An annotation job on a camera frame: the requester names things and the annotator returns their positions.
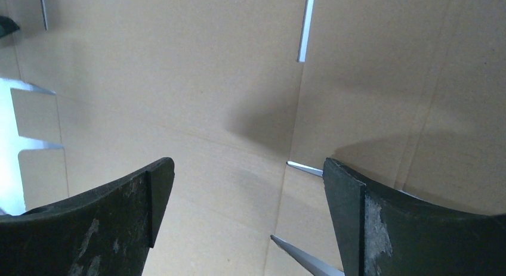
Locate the brown cardboard box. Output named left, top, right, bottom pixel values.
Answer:
left=1, top=0, right=505, bottom=275

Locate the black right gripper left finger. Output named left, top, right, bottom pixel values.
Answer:
left=1, top=157, right=175, bottom=275

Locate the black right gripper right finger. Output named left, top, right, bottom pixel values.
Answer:
left=323, top=158, right=505, bottom=275

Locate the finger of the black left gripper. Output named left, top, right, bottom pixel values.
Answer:
left=0, top=15, right=20, bottom=39

